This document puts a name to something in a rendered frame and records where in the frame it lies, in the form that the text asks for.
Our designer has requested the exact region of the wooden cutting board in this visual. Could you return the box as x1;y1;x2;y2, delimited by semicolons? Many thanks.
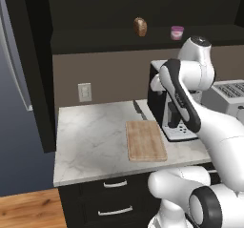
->
125;119;169;162

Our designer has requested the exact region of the pink jam jar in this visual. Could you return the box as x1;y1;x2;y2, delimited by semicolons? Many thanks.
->
170;25;185;41

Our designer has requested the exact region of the dark open cabinet door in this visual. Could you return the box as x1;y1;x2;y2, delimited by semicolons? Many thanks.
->
1;0;57;154

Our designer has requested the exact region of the black and white coffee machine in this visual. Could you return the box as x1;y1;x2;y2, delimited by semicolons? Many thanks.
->
146;59;200;143

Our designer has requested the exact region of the dark small drawer front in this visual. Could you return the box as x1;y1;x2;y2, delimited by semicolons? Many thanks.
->
77;172;154;203

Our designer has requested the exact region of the silver toaster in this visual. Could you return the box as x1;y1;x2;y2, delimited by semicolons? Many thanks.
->
200;79;244;125

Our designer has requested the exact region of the grey fridge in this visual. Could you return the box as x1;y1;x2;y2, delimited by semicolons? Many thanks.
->
0;0;55;198

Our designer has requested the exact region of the dark large drawer front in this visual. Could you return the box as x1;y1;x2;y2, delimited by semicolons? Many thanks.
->
79;197;161;228

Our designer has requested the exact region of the black handled kitchen knife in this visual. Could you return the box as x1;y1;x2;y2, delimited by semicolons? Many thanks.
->
132;99;149;122

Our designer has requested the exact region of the white wall outlet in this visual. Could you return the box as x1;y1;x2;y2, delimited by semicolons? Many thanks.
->
77;82;93;103

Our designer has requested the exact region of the short silver drawer handle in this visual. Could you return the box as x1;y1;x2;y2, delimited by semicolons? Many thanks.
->
102;179;129;189

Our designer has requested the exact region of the dark wall cabinet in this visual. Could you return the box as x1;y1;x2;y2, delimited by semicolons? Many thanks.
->
46;0;244;55

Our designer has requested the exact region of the long silver drawer handle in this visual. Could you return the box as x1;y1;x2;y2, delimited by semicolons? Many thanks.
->
97;205;134;217

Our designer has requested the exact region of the silver fridge handle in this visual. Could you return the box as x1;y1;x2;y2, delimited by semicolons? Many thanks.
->
0;16;34;113

